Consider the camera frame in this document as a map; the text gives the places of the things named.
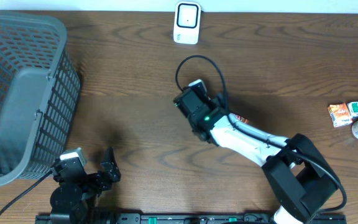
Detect orange chocolate bar wrapper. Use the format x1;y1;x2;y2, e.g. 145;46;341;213
231;113;249;124

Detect small orange box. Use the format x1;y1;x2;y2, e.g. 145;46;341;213
328;103;352;128

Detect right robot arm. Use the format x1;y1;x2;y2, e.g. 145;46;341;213
173;86;341;223

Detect white barcode scanner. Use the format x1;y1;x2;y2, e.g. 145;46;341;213
173;1;201;45

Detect grey plastic basket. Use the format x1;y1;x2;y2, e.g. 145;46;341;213
0;11;81;186

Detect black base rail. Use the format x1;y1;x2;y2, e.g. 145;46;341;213
35;212;347;224

